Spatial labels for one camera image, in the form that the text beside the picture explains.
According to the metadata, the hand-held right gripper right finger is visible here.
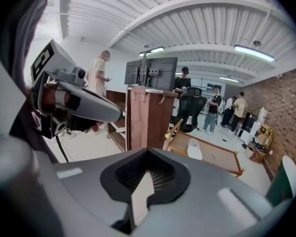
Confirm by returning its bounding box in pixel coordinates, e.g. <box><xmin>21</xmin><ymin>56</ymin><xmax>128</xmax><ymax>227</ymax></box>
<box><xmin>135</xmin><ymin>147</ymin><xmax>275</xmax><ymax>237</ymax></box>

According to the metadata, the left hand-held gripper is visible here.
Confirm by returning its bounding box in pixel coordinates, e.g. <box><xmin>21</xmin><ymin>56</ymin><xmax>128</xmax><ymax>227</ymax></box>
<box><xmin>30</xmin><ymin>39</ymin><xmax>124</xmax><ymax>140</ymax></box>

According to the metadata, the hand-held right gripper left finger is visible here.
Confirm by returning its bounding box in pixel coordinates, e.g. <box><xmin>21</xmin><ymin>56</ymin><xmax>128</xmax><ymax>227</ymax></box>
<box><xmin>52</xmin><ymin>147</ymin><xmax>149</xmax><ymax>235</ymax></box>

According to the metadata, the wooden cabinet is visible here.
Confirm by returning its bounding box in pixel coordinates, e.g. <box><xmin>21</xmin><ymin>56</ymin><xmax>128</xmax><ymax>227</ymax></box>
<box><xmin>105</xmin><ymin>86</ymin><xmax>180</xmax><ymax>153</ymax></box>

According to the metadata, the wooden framed table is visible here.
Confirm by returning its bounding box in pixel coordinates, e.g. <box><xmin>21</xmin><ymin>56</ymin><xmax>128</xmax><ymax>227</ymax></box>
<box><xmin>162</xmin><ymin>118</ymin><xmax>246</xmax><ymax>178</ymax></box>

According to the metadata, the person's left hand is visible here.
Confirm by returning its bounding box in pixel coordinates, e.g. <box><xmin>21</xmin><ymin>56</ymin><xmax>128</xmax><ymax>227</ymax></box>
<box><xmin>42</xmin><ymin>83</ymin><xmax>73</xmax><ymax>114</ymax></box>

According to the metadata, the green and white chair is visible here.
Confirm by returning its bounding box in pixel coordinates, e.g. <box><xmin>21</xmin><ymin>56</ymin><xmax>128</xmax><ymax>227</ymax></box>
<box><xmin>265</xmin><ymin>155</ymin><xmax>296</xmax><ymax>207</ymax></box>

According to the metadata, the brown cardboard box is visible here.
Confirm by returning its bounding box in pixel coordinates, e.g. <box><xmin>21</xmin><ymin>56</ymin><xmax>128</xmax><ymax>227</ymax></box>
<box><xmin>257</xmin><ymin>123</ymin><xmax>275</xmax><ymax>146</ymax></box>

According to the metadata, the large black monitor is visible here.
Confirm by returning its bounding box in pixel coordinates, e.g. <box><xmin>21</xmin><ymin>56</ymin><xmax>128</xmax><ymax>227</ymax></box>
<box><xmin>124</xmin><ymin>56</ymin><xmax>179</xmax><ymax>92</ymax></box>

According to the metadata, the black office chair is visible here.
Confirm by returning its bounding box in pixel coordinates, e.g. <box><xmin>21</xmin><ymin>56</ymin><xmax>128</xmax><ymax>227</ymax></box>
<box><xmin>170</xmin><ymin>87</ymin><xmax>208</xmax><ymax>133</ymax></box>

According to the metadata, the long ceiling light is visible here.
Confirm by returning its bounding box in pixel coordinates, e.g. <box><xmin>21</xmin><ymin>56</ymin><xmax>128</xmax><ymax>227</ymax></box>
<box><xmin>218</xmin><ymin>76</ymin><xmax>240</xmax><ymax>84</ymax></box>
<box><xmin>233</xmin><ymin>44</ymin><xmax>276</xmax><ymax>63</ymax></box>
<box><xmin>138</xmin><ymin>45</ymin><xmax>166</xmax><ymax>57</ymax></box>

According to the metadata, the person's torso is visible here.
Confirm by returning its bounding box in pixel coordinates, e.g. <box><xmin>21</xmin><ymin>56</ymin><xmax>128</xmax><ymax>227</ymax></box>
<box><xmin>0</xmin><ymin>0</ymin><xmax>57</xmax><ymax>158</ymax></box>

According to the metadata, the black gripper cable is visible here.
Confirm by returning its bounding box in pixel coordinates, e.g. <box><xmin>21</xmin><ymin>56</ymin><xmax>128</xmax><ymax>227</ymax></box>
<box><xmin>55</xmin><ymin>134</ymin><xmax>70</xmax><ymax>163</ymax></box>

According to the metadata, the black monitor mount bracket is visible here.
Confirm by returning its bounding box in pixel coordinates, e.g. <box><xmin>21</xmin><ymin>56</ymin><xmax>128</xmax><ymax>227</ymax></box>
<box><xmin>137</xmin><ymin>50</ymin><xmax>161</xmax><ymax>86</ymax></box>

